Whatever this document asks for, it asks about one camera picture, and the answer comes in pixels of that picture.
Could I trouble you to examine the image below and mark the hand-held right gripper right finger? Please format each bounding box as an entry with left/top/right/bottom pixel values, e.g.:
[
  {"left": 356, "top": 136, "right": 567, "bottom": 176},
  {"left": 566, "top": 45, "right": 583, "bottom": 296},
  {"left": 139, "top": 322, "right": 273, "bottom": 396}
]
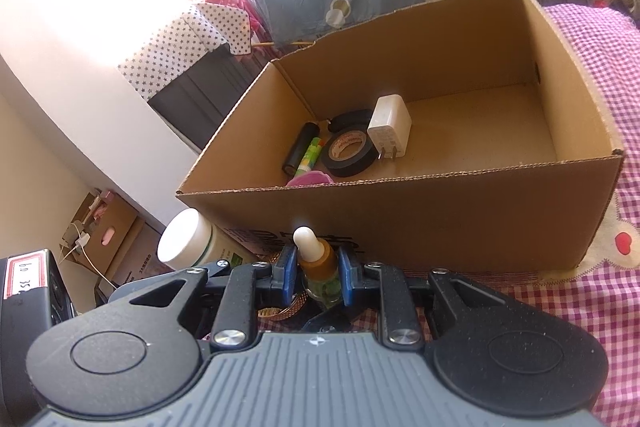
[{"left": 336, "top": 246, "right": 506, "bottom": 351}]

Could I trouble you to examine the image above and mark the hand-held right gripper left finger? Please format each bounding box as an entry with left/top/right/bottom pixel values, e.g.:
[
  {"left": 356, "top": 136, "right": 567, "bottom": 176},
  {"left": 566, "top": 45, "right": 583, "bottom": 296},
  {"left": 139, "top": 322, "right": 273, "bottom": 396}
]
[{"left": 129, "top": 244, "right": 298, "bottom": 351}]

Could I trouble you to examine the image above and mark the green dropper bottle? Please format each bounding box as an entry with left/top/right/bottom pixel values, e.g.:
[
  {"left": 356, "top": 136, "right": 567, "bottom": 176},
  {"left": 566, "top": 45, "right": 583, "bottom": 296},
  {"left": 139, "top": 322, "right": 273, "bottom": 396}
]
[{"left": 292, "top": 226, "right": 344, "bottom": 309}]

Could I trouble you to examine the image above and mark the pink round object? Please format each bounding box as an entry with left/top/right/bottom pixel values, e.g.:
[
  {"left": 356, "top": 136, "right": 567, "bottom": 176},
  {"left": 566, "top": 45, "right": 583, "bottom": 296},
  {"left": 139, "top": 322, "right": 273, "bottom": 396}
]
[{"left": 285, "top": 171, "right": 337, "bottom": 188}]

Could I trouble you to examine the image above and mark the brown cardboard box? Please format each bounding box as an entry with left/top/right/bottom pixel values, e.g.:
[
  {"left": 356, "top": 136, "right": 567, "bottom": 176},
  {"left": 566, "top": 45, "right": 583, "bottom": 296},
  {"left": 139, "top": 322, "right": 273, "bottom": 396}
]
[{"left": 175, "top": 0, "right": 625, "bottom": 274}]

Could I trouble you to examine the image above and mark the green patterned tube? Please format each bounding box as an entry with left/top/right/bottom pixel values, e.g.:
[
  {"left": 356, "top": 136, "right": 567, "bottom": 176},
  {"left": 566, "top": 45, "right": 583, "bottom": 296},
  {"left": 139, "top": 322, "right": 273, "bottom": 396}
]
[{"left": 295, "top": 137, "right": 324, "bottom": 180}]

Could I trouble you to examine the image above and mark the black cylinder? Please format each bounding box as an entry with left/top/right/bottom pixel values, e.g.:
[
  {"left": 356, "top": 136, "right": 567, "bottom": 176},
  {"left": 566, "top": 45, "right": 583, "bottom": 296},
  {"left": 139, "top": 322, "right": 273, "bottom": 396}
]
[{"left": 282, "top": 122, "right": 320, "bottom": 176}]

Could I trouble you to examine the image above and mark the white charger plug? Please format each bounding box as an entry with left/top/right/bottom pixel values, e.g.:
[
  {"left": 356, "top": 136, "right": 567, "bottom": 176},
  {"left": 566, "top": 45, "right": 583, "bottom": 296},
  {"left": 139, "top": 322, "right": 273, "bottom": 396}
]
[{"left": 366, "top": 94, "right": 413, "bottom": 163}]

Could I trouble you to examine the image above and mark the white bottle green label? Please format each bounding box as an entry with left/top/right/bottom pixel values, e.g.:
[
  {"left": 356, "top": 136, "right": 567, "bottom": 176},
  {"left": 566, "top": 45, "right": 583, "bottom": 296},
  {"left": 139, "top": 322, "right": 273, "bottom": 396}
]
[{"left": 156, "top": 208, "right": 262, "bottom": 274}]

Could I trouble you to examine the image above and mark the black tape roll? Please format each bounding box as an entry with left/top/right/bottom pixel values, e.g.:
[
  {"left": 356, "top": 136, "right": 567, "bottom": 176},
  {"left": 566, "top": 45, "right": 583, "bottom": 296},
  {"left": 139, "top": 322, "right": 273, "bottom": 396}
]
[
  {"left": 328, "top": 109, "right": 375, "bottom": 134},
  {"left": 320, "top": 129, "right": 379, "bottom": 179}
]

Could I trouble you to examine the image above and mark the plain cardboard box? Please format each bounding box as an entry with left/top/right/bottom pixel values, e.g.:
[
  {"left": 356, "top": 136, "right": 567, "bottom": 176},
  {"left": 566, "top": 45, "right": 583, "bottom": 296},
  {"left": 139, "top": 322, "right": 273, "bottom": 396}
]
[{"left": 106, "top": 218, "right": 169, "bottom": 297}]

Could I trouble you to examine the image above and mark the dark grey cabinet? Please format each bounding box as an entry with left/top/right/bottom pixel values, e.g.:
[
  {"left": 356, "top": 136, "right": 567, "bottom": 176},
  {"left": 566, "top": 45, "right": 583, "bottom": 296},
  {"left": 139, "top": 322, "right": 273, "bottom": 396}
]
[{"left": 147, "top": 44, "right": 274, "bottom": 154}]

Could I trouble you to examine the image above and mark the star print cloth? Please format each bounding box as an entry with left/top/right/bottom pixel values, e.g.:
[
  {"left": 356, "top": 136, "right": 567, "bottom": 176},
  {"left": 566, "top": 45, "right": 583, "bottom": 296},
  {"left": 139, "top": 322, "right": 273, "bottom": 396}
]
[{"left": 117, "top": 4, "right": 252, "bottom": 102}]

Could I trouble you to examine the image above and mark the white cable with adapter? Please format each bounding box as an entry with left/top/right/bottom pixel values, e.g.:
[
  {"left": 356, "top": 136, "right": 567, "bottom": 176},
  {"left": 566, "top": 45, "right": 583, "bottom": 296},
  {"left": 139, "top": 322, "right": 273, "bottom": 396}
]
[{"left": 59, "top": 221, "right": 117, "bottom": 284}]

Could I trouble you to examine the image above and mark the cardboard box pink handle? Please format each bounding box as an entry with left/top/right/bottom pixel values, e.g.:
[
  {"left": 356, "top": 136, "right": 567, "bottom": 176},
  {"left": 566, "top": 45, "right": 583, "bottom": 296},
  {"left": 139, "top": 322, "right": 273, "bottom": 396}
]
[{"left": 60, "top": 189, "right": 139, "bottom": 267}]

